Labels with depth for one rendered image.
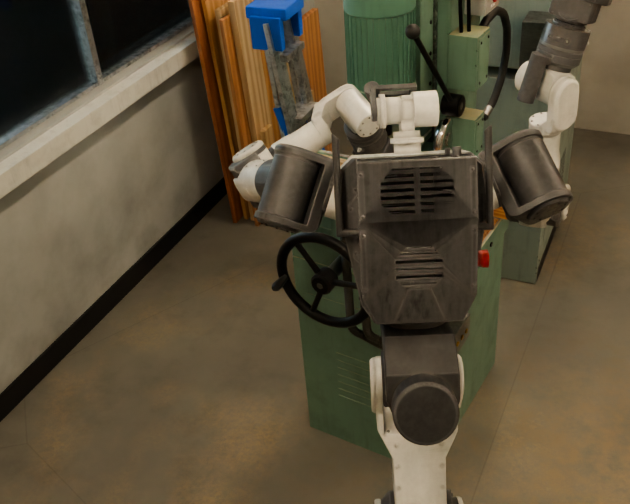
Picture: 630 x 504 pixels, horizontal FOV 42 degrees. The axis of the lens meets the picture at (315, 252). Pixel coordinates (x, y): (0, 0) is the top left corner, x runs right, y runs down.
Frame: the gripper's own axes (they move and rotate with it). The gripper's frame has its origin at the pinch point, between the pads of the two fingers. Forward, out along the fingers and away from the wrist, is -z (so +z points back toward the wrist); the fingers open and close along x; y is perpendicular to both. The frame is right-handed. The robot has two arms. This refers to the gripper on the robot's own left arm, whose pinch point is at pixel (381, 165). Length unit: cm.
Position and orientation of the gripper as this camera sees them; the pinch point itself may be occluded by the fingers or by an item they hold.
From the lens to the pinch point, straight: 205.2
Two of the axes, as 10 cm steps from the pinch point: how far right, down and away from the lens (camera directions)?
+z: -3.2, -4.5, -8.3
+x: 8.6, 2.4, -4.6
